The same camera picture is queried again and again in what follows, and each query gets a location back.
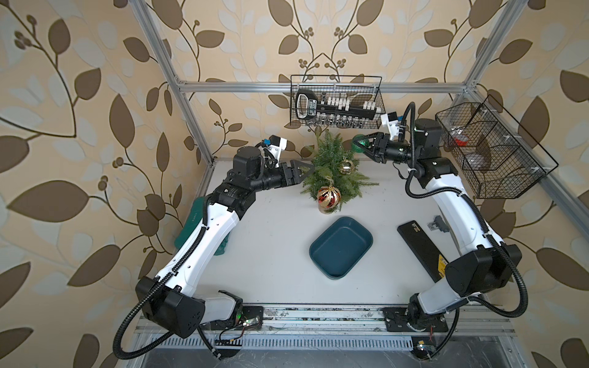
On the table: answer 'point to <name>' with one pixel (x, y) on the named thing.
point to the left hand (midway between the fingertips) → (304, 167)
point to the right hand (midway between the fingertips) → (354, 144)
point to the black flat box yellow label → (429, 254)
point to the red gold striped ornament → (328, 198)
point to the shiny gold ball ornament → (347, 167)
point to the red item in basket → (461, 142)
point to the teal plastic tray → (336, 252)
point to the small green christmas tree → (330, 152)
